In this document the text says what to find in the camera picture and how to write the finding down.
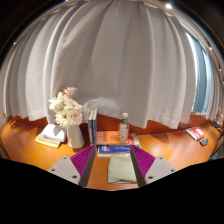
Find orange flat book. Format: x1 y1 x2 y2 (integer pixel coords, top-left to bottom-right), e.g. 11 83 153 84
95 130 141 147

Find yellow flat book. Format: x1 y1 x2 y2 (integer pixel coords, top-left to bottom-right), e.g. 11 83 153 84
34 133 63 149

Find window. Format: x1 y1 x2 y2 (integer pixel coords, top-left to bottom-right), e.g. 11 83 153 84
186 33 218 116

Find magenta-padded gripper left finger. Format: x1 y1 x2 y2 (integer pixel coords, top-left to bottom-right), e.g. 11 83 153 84
47 144 98 188

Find white closed book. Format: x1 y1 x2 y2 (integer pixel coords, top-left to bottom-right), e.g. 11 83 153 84
41 123 68 143

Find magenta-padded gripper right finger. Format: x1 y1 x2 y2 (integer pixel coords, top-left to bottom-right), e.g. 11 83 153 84
129 145 178 188

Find small dark object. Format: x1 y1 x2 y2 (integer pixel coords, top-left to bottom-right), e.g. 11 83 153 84
199 137 210 147

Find white and pink flowers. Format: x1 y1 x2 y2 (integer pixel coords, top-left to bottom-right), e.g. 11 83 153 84
48 86 84 130

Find red and white packet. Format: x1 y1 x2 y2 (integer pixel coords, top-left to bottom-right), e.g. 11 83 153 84
185 126 205 142

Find pale green towel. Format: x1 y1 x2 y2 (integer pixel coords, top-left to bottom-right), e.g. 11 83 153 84
107 154 138 185

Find blue flat book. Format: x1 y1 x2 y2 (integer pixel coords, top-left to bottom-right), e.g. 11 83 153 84
97 144 133 158

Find white wall socket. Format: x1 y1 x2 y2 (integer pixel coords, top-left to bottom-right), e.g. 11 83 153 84
82 109 91 124

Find white curtain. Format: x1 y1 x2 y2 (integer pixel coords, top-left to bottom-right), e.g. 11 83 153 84
0 0 224 130

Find clear plastic drink bottle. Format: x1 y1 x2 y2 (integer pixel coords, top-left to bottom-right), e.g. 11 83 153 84
118 112 130 144

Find white ceramic vase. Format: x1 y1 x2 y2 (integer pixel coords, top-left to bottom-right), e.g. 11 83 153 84
66 123 86 150

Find blue standing book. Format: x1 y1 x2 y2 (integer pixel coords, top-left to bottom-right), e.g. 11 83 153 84
91 108 99 146

